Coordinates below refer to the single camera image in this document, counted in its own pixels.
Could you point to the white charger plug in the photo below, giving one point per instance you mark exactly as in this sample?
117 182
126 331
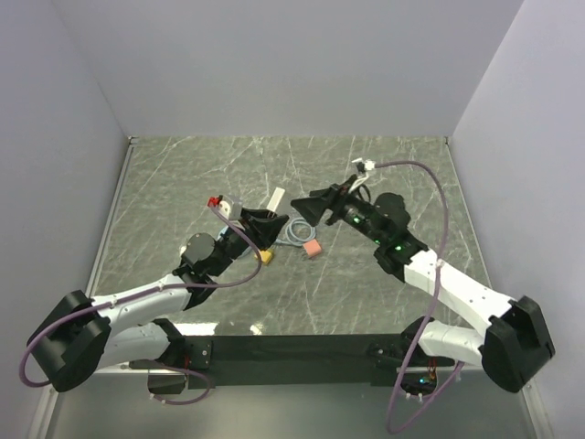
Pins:
277 203

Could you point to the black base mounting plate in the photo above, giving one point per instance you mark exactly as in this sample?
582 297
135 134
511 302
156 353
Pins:
304 359

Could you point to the round blue power strip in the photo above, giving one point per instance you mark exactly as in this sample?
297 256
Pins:
222 233

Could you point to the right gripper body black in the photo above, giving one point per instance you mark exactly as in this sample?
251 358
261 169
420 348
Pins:
346 206

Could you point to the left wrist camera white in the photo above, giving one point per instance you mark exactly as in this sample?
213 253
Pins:
229 207

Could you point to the pink charger plug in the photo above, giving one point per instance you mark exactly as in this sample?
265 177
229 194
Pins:
312 248

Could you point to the yellow charger plug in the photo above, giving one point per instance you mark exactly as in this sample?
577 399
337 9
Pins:
264 257

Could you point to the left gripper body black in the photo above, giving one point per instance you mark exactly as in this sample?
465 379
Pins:
245 218

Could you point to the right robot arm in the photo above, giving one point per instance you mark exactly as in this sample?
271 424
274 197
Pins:
508 338

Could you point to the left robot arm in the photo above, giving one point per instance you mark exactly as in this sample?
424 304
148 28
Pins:
82 335

